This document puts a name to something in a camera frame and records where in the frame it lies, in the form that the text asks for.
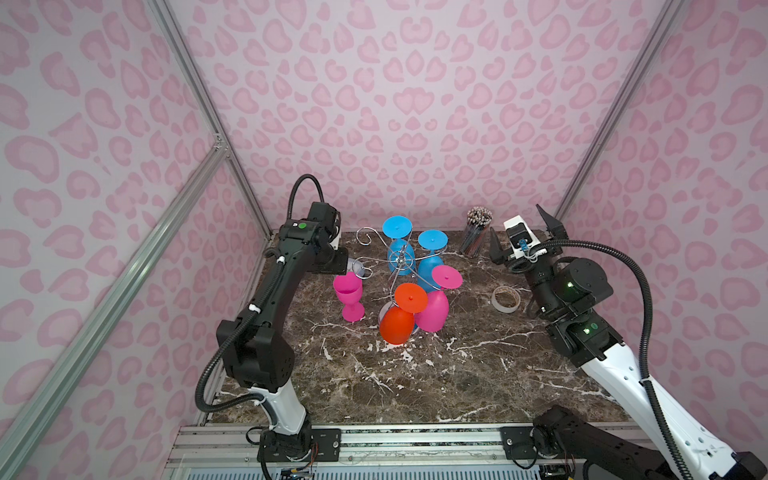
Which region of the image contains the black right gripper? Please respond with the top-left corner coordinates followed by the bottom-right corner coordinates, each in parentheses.
top-left (490, 204), bottom-right (568, 318)

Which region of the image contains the red wine glass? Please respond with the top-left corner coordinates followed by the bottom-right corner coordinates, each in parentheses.
top-left (379, 283), bottom-right (428, 345)

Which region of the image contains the magenta wine glass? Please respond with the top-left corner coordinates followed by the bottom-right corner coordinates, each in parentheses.
top-left (414, 265), bottom-right (463, 333)
top-left (333, 272), bottom-right (365, 323)

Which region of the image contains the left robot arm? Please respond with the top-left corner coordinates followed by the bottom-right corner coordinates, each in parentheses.
top-left (210, 202), bottom-right (347, 461)

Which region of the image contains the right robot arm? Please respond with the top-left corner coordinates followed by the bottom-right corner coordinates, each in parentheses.
top-left (490, 210), bottom-right (767, 479)

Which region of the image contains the blue wine glass right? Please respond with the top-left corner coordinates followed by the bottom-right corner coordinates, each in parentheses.
top-left (417, 230), bottom-right (448, 293)

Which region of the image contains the blue wine glass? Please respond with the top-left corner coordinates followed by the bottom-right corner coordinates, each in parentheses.
top-left (382, 215), bottom-right (415, 276)
top-left (417, 230), bottom-right (448, 293)

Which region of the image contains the blue wine glass rear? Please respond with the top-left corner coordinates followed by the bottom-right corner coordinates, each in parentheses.
top-left (382, 215), bottom-right (415, 276)

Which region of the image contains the clear tape roll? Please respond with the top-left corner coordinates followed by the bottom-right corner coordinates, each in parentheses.
top-left (491, 285), bottom-right (522, 314)

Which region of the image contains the chrome wire wine glass rack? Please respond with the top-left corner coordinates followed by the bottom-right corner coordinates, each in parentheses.
top-left (378, 216), bottom-right (462, 345)

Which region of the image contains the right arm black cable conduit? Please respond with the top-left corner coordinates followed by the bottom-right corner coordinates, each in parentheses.
top-left (527, 239), bottom-right (697, 480)

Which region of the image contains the aluminium frame post right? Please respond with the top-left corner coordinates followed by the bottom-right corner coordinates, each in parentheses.
top-left (555, 0), bottom-right (690, 220)

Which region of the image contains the aluminium frame bar left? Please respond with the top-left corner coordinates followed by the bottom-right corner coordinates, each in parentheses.
top-left (1, 142), bottom-right (230, 479)

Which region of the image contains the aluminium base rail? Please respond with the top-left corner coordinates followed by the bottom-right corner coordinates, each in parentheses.
top-left (161, 422), bottom-right (661, 480)

